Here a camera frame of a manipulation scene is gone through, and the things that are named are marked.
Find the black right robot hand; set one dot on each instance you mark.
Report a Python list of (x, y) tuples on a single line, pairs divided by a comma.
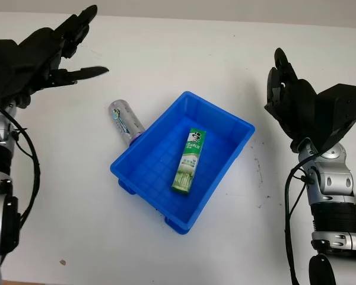
[(302, 107)]

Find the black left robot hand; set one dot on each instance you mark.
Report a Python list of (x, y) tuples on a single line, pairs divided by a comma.
[(38, 59)]

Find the silver printed can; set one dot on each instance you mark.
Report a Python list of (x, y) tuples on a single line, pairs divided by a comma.
[(124, 121)]

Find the green toothpaste box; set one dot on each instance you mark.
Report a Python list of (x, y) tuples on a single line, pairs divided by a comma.
[(190, 160)]

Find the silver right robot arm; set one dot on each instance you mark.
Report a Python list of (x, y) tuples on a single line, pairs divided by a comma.
[(332, 184)]

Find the blue plastic tray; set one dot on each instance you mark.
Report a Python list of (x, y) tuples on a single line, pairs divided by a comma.
[(154, 166)]

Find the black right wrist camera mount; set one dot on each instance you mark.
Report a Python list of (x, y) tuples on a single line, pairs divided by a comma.
[(339, 112)]

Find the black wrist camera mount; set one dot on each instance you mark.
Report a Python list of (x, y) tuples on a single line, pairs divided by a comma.
[(339, 112), (1, 68)]

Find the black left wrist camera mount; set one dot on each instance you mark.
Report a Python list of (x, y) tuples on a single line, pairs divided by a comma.
[(1, 68)]

